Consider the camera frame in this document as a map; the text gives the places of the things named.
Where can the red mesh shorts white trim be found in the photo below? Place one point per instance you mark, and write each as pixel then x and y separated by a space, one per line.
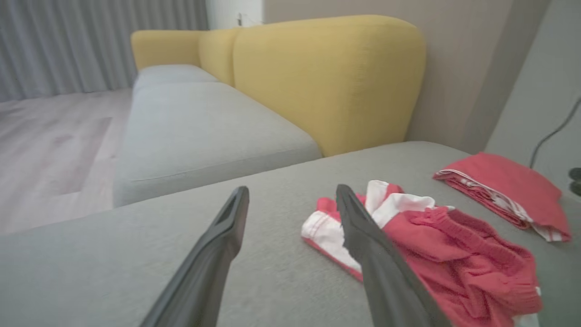
pixel 463 263

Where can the grey sofa chaise cushion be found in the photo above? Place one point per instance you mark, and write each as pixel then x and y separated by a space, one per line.
pixel 281 281

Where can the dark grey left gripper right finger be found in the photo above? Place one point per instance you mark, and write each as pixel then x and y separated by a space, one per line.
pixel 386 281

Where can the grey sofa seat cushion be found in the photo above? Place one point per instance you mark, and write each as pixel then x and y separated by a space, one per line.
pixel 204 131
pixel 172 75

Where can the red printed jersey shirt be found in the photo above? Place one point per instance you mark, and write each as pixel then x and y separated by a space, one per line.
pixel 508 186

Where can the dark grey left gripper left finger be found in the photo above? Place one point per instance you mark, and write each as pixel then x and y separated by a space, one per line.
pixel 204 272

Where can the black power plug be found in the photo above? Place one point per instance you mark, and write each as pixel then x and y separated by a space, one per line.
pixel 576 181

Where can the grey pleated curtain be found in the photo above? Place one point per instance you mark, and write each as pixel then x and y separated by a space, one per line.
pixel 91 45

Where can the wall socket with plug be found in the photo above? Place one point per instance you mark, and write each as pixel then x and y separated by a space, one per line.
pixel 239 19

